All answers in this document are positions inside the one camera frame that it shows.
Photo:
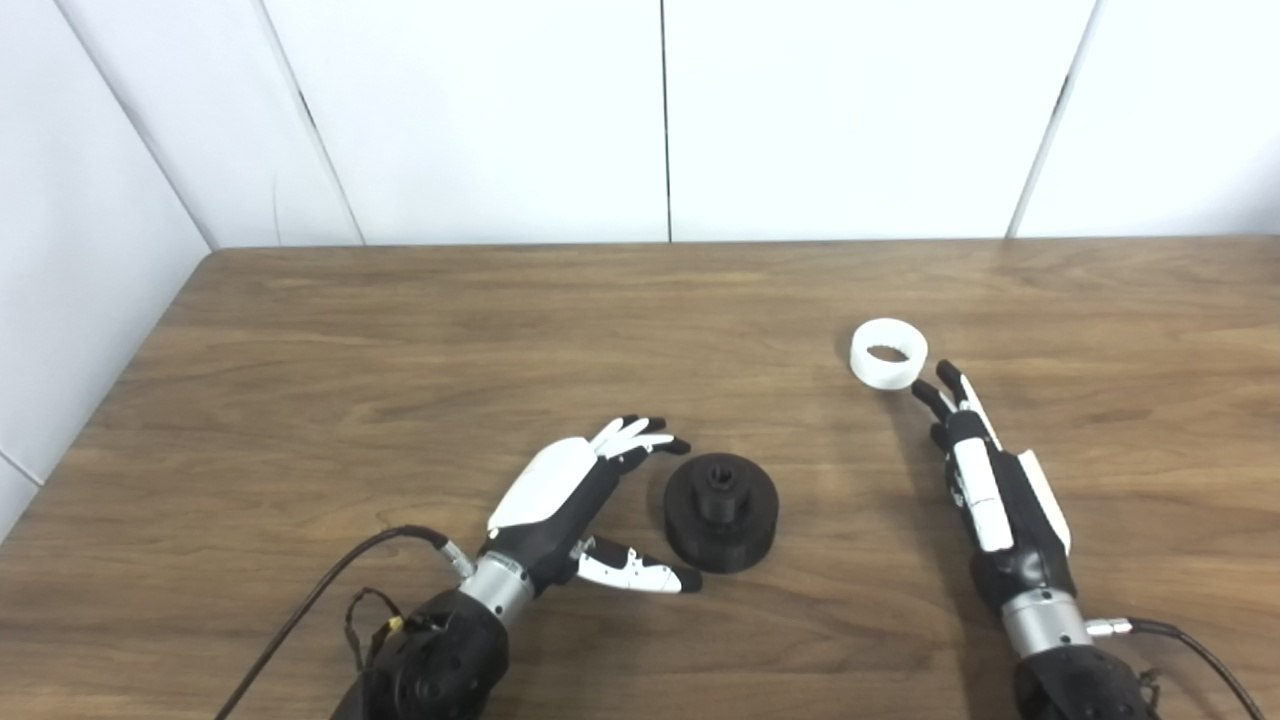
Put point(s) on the black and white right hand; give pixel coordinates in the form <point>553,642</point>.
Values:
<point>1035,560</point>

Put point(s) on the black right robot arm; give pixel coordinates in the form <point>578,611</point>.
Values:
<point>1075,685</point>

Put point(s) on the black and white left hand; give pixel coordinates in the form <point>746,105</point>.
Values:
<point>540,485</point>

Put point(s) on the round black part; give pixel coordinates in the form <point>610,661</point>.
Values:
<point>720,545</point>

